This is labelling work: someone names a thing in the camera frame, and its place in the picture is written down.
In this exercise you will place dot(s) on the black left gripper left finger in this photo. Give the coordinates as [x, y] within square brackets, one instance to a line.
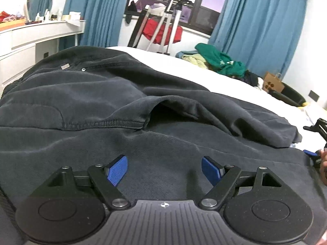
[70, 205]

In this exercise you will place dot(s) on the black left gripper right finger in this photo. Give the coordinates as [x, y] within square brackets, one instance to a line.
[257, 205]

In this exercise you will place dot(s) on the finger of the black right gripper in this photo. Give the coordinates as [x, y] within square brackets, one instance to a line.
[320, 128]

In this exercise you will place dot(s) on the dark grey hooded sweatshirt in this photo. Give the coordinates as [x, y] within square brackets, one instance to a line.
[86, 105]

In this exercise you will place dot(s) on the person's right hand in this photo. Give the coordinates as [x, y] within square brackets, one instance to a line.
[323, 165]

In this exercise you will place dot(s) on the black chair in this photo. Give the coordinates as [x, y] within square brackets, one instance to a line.
[289, 96]

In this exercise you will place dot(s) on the green garment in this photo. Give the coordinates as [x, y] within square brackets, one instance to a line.
[220, 62]

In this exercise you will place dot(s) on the teal curtain right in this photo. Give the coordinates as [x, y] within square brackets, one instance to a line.
[262, 34]

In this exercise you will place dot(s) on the teal curtain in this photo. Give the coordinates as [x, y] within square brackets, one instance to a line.
[262, 34]
[103, 20]

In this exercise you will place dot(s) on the pale yellow garment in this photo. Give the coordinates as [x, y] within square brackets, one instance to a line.
[196, 59]

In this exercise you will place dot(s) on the white drawer desk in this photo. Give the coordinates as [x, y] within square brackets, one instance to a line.
[19, 45]

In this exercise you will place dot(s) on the white tripod stand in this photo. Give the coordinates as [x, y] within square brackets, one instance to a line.
[168, 14]

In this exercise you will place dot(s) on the teal curtain left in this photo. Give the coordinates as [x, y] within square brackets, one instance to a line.
[103, 20]

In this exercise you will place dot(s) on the black wall socket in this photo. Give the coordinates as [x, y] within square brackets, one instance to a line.
[314, 96]

